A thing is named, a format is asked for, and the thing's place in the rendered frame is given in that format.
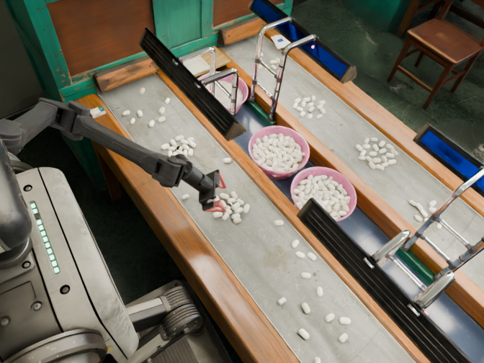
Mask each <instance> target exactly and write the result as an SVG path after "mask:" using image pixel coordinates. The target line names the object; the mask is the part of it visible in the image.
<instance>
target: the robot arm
mask: <svg viewBox="0 0 484 363"><path fill-rule="evenodd" d="M90 110H91V109H90V108H88V107H86V106H84V105H82V104H80V103H78V102H76V101H68V104H66V103H62V102H57V101H54V100H50V99H45V98H42V97H41V98H39V99H38V103H37V104H36V106H35V107H34V108H33V109H31V110H30V111H28V112H26V113H25V114H23V115H22V116H20V117H18V118H17V119H15V120H13V121H11V120H6V119H3V120H1V121H0V136H1V137H2V139H3V141H4V145H5V146H6V149H7V151H8V152H10V153H12V154H14V155H15V156H17V154H18V153H19V152H20V151H21V150H22V149H23V148H24V145H25V144H26V143H28V142H29V141H30V140H32V139H33V138H34V137H35V136H36V135H37V134H39V133H40V132H41V131H42V130H44V129H45V128H46V127H47V126H50V127H54V128H57V129H59V130H61V134H63V135H65V136H66V137H68V138H70V139H72V140H82V139H83V136H84V137H87V138H89V139H91V140H93V141H94V142H96V143H98V144H100V145H102V146H104V147H105V148H108V149H110V150H111V151H113V152H115V153H117V154H118V155H120V156H122V157H124V158H126V159H127V160H129V161H132V162H133V163H135V164H137V165H138V166H139V167H141V168H142V169H143V170H144V171H145V172H146V173H148V174H150V175H151V176H152V177H151V178H153V179H155V180H157V181H158V182H159V184H160V185H161V186H163V187H169V188H172V187H178V186H179V183H180V181H181V180H183V181H184V182H186V183H187V184H188V185H190V186H191V187H193V188H194V189H196V190H197V191H198V192H199V203H200V204H201V205H202V210H203V211H205V212H226V209H225V207H224V205H223V203H222V202H221V200H218V201H215V202H213V201H212V202H209V203H208V200H210V199H212V200H213V199H215V198H216V196H215V188H218V187H219V188H221V189H225V188H226V185H225V182H224V180H223V176H222V174H221V171H220V170H219V169H217V170H215V171H213V172H210V173H209V174H206V175H205V174H203V173H202V172H201V171H200V170H199V169H197V168H196V167H195V166H193V164H192V162H191V161H190V160H189V159H188V158H187V157H186V156H185V155H184V154H181V153H179V154H176V155H175V156H173V155H171V157H170V156H165V155H164V154H162V153H158V152H155V151H151V150H149V149H147V148H144V147H143V146H141V145H139V144H137V143H135V142H133V141H131V140H129V139H128V138H126V137H124V136H122V135H120V134H118V133H116V132H115V131H113V130H110V129H109V128H107V127H105V126H103V125H101V124H99V123H98V122H97V121H95V120H94V119H93V118H92V117H91V116H89V113H90ZM220 182H221V184H222V185H220ZM215 207H219V208H221V210H220V209H217V208H215Z"/></svg>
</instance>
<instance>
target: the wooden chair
mask: <svg viewBox="0 0 484 363"><path fill-rule="evenodd" d="M453 1H454V0H447V1H446V3H445V5H444V6H443V8H442V10H441V11H440V13H439V16H438V17H437V18H436V19H431V20H429V21H427V22H424V23H423V24H420V25H419V26H417V27H414V28H412V29H410V30H408V31H407V35H408V37H407V39H406V41H405V43H404V45H403V48H402V50H401V52H400V54H399V56H398V58H397V60H396V62H395V64H394V66H393V69H392V71H391V72H390V75H389V76H388V78H387V82H388V83H389V82H391V80H392V78H393V76H394V75H395V72H396V71H397V70H399V71H400V72H401V73H403V74H405V75H406V76H407V77H408V78H410V79H411V80H413V81H414V82H416V83H417V84H418V85H419V86H421V87H422V88H424V89H425V90H427V91H428V92H429V93H430V95H429V97H428V99H427V100H426V102H425V104H424V106H423V107H422V108H423V109H427V107H428V106H429V104H430V103H431V101H432V99H433V98H434V97H435V95H436V93H437V92H438V90H439V89H440V88H441V87H443V86H444V85H446V84H448V83H449V82H451V81H453V80H455V79H456V78H458V77H459V78H458V79H457V80H456V82H455V84H454V86H453V87H452V89H451V90H450V91H451V92H452V93H455V92H456V90H457V89H458V88H459V86H460V84H461V83H462V81H463V80H464V78H465V77H466V75H467V74H468V72H469V70H470V69H471V68H472V66H473V64H474V63H475V61H476V60H477V59H478V56H479V55H480V54H481V52H482V51H483V49H484V38H483V39H482V41H479V40H477V39H475V38H474V37H472V36H471V35H469V34H467V33H466V32H464V31H462V30H461V29H459V28H458V27H455V26H454V25H453V24H451V23H449V22H448V21H446V20H445V19H444V17H445V15H446V14H447V12H448V10H449V8H450V6H451V5H452V2H453ZM471 1H473V2H475V3H476V4H478V5H480V6H481V7H483V8H484V0H471ZM411 44H412V45H414V46H416V47H417V48H416V49H415V50H412V51H411V52H409V53H407V52H408V49H409V48H410V46H411ZM420 50H421V52H420V54H419V56H418V59H417V61H416V63H415V65H414V66H415V67H417V68H418V67H419V66H420V65H421V62H422V60H423V59H424V56H425V55H427V56H428V57H429V58H430V59H432V60H433V61H435V62H437V63H438V64H439V65H441V66H443V67H444V70H443V71H442V74H441V76H440V77H439V79H438V81H437V82H436V84H435V86H434V88H433V89H432V88H430V87H429V86H427V85H426V84H425V83H424V82H422V81H420V80H419V79H418V78H416V77H415V76H414V75H412V74H411V73H409V72H408V71H407V70H405V69H404V68H402V67H401V66H400V64H401V62H402V60H403V59H404V58H407V57H408V56H410V55H413V54H414V53H417V52H418V51H420ZM468 59H469V61H468V62H467V65H466V66H465V68H464V69H463V71H461V72H458V71H456V70H455V69H453V68H454V67H455V66H458V65H459V64H461V63H463V62H465V61H466V60H468ZM450 72H451V73H453V74H454V76H453V77H451V78H449V79H447V80H446V78H447V77H448V75H449V73H450Z"/></svg>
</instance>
